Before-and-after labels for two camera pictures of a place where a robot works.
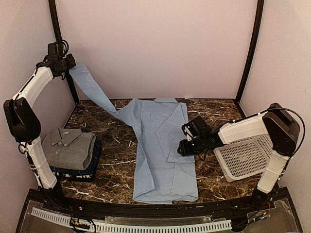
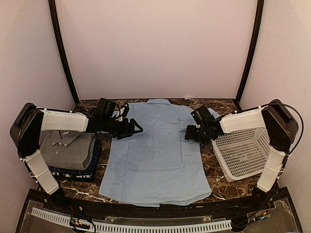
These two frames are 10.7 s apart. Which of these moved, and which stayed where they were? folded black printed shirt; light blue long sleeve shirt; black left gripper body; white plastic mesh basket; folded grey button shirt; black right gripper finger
Moved: black right gripper finger; light blue long sleeve shirt; black left gripper body
Stayed: folded black printed shirt; folded grey button shirt; white plastic mesh basket
